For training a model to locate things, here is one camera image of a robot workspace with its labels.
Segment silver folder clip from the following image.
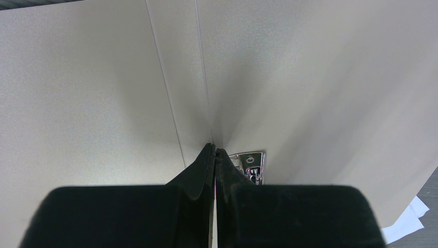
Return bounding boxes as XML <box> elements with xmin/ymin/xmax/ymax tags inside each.
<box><xmin>229</xmin><ymin>150</ymin><xmax>267</xmax><ymax>185</ymax></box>

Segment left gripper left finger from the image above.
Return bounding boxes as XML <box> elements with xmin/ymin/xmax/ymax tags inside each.
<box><xmin>20</xmin><ymin>144</ymin><xmax>216</xmax><ymax>247</ymax></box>

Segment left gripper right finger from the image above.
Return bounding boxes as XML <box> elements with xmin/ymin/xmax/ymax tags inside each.
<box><xmin>215</xmin><ymin>149</ymin><xmax>385</xmax><ymax>247</ymax></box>

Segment white paper sheets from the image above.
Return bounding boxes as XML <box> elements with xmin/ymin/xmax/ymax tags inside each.
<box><xmin>381</xmin><ymin>196</ymin><xmax>430</xmax><ymax>244</ymax></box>

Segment brown cardboard folder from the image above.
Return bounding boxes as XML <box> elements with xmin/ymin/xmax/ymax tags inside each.
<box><xmin>1</xmin><ymin>1</ymin><xmax>437</xmax><ymax>247</ymax></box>

